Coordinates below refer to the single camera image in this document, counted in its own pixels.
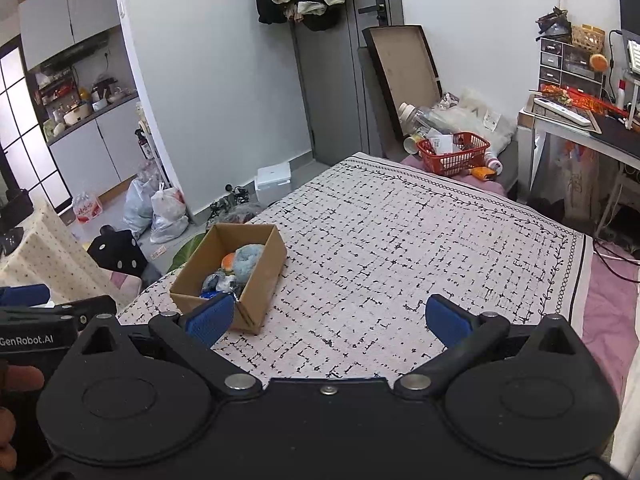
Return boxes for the red white printed bag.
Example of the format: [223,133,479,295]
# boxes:
[72,190,104,224]

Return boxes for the white crumpled bag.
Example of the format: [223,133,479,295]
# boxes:
[434,87,519,152]

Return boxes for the blue felt animal toy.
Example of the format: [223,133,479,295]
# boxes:
[215,270,245,295]

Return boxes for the computer monitor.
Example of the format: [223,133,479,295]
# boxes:
[614,0,640,63]

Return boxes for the person's left hand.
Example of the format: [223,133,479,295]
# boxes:
[0,364,46,472]

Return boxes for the cream dotted cloth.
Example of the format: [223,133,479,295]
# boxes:
[0,199,118,307]

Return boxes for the white desk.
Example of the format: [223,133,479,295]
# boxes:
[517,91,640,242]

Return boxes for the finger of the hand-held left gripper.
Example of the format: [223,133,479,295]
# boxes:
[0,283,119,332]

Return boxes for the white kitchen cabinet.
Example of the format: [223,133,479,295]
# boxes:
[47,94,147,197]

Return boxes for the green leaf print item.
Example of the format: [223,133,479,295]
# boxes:
[167,232,207,274]

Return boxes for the black door handle lock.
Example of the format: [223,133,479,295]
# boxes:
[357,0,389,29]

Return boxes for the cardboard box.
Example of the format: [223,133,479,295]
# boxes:
[168,223,288,335]

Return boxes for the clear plastic bottle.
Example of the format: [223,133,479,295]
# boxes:
[398,102,437,132]

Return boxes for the grey door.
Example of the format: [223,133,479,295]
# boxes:
[285,0,407,167]

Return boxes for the small drawer organizer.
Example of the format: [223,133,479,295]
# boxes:
[537,36,609,99]

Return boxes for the fluffy blue plush toy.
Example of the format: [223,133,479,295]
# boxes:
[232,244,266,281]

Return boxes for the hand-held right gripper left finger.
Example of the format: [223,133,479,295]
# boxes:
[75,292,264,396]

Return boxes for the white upper cabinet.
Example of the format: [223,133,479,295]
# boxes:
[17,0,122,72]

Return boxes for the white flat box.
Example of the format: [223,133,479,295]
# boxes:
[253,161,293,196]

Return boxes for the white power strip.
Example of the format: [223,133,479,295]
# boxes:
[533,97,592,127]

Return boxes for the wicker basket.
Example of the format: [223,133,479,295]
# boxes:
[571,24,606,54]

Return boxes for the brown framed board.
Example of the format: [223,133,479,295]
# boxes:
[360,24,444,142]

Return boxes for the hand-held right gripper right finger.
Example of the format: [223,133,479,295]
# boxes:
[394,293,587,394]

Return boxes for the white red plastic bag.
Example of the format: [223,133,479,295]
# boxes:
[149,184,190,244]

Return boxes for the red plastic basket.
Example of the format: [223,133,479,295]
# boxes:
[416,131,491,177]

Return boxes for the black patterned white blanket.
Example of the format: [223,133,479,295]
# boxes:
[116,152,594,382]

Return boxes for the black dotted cushion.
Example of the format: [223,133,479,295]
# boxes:
[87,226,149,277]

